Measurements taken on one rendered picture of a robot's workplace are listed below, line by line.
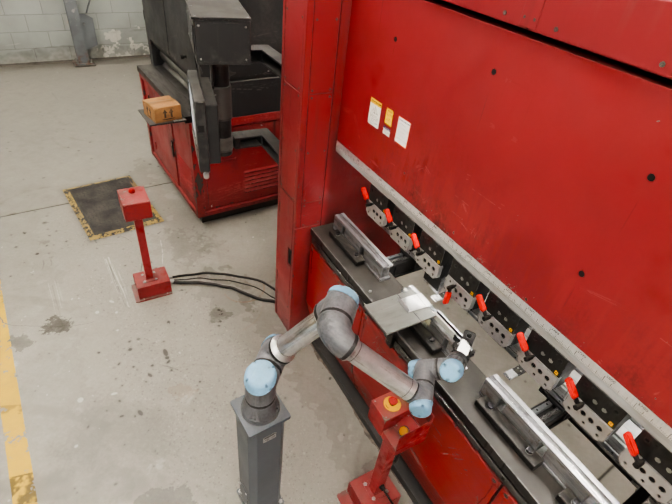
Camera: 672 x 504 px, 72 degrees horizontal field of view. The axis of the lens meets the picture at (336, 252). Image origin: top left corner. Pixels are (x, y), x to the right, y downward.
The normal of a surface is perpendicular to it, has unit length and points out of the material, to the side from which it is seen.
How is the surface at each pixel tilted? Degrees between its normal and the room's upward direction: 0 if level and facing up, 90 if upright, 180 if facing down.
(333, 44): 90
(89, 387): 0
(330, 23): 90
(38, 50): 90
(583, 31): 90
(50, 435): 0
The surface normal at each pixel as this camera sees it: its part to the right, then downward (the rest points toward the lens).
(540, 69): -0.87, 0.23
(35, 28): 0.55, 0.56
